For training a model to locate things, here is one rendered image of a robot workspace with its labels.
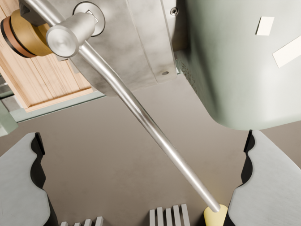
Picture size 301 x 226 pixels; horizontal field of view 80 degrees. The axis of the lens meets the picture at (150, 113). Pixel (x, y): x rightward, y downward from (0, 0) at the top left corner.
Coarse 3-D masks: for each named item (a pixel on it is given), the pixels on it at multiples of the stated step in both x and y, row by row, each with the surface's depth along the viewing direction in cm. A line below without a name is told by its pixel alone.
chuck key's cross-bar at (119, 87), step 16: (32, 0) 12; (48, 16) 13; (96, 64) 15; (112, 80) 16; (128, 96) 17; (144, 112) 17; (160, 144) 18; (176, 160) 19; (192, 176) 20; (208, 192) 21
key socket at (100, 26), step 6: (78, 6) 19; (84, 6) 19; (90, 6) 19; (96, 6) 19; (78, 12) 19; (84, 12) 19; (96, 12) 19; (102, 12) 19; (102, 18) 19; (96, 24) 20; (102, 24) 20; (96, 30) 20; (102, 30) 20
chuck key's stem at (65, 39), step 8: (72, 16) 15; (80, 16) 15; (88, 16) 17; (56, 24) 12; (64, 24) 12; (72, 24) 13; (80, 24) 14; (88, 24) 16; (48, 32) 12; (56, 32) 12; (64, 32) 12; (72, 32) 12; (80, 32) 13; (88, 32) 15; (48, 40) 12; (56, 40) 12; (64, 40) 12; (72, 40) 12; (80, 40) 13; (56, 48) 13; (64, 48) 13; (72, 48) 13; (80, 48) 14; (64, 56) 13; (72, 56) 13
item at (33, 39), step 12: (0, 24) 31; (12, 24) 30; (24, 24) 30; (12, 36) 31; (24, 36) 31; (36, 36) 30; (12, 48) 32; (24, 48) 33; (36, 48) 32; (48, 48) 32
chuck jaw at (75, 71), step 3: (57, 57) 34; (60, 57) 34; (60, 60) 34; (63, 60) 34; (69, 60) 34; (72, 63) 34; (72, 66) 34; (75, 69) 35; (75, 72) 35; (78, 72) 35; (90, 84) 36; (93, 87) 36; (93, 90) 36; (96, 90) 36
